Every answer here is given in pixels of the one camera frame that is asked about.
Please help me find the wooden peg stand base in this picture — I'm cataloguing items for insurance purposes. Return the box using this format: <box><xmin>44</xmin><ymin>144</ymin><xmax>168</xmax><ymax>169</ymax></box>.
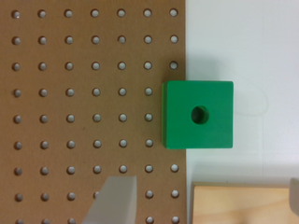
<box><xmin>191</xmin><ymin>182</ymin><xmax>299</xmax><ymax>224</ymax></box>

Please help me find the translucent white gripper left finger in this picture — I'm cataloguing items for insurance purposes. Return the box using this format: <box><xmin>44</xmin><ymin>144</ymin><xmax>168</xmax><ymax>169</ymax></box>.
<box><xmin>82</xmin><ymin>176</ymin><xmax>137</xmax><ymax>224</ymax></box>

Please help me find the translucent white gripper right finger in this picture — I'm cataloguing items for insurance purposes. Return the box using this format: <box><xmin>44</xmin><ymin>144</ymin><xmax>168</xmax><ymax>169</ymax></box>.
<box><xmin>289</xmin><ymin>177</ymin><xmax>299</xmax><ymax>215</ymax></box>

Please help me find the brown pegboard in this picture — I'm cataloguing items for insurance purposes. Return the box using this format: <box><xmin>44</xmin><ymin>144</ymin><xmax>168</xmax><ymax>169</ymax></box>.
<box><xmin>0</xmin><ymin>0</ymin><xmax>187</xmax><ymax>224</ymax></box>

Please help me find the green block with hole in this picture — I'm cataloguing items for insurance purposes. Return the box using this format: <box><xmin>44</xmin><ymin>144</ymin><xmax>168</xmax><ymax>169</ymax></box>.
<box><xmin>162</xmin><ymin>80</ymin><xmax>234</xmax><ymax>149</ymax></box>

